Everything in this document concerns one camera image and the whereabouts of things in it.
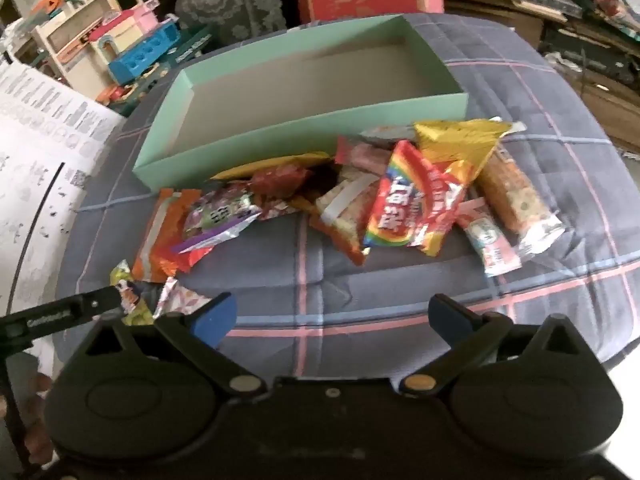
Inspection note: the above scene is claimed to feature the orange noodle snack packet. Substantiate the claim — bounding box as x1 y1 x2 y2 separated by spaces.
307 165 386 267

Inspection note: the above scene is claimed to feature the pink floral white packet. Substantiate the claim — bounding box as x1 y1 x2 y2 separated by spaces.
152 276 213 318

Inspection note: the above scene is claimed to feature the clear orange cracker packet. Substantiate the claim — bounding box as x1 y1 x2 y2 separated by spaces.
475 145 566 256

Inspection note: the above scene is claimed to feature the toy kitchen set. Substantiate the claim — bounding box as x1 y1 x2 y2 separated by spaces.
30 0 181 106

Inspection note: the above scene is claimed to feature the pink snack packet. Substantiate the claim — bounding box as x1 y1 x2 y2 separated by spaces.
334 135 396 171

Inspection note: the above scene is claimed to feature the person's left hand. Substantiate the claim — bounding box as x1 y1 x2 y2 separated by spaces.
20 372 56 461

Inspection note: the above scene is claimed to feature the rainbow candy packet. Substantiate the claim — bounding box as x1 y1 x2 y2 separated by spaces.
362 140 476 258

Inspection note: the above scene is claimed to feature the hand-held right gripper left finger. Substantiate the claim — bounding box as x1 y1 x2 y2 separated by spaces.
75 292 266 396

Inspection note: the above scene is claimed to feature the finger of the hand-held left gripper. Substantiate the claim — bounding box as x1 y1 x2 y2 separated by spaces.
75 287 124 325

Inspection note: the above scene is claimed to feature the small yellow green packet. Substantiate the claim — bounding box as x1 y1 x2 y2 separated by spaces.
109 259 156 328

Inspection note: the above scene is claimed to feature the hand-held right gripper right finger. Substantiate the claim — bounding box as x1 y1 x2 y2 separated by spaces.
400 294 586 396

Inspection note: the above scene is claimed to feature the red snack packet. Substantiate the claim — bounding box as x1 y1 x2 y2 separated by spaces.
250 166 321 221

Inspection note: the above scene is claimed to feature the small red white packet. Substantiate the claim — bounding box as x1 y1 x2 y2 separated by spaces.
455 197 523 278

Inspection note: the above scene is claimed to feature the plain yellow snack packet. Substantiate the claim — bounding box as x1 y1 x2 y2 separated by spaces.
209 151 332 182

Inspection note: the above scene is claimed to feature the gold yellow snack packet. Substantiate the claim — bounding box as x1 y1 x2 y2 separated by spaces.
412 116 526 181

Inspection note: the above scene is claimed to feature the mint green cardboard box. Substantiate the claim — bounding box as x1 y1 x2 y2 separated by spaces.
132 12 471 193

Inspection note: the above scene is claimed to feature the purple green candy packet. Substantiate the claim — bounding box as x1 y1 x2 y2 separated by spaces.
170 182 263 256

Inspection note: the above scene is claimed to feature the teal toy box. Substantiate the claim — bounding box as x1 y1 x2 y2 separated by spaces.
150 22 221 78

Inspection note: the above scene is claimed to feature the white printed paper sheet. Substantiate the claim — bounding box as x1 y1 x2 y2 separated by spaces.
0 57 126 391

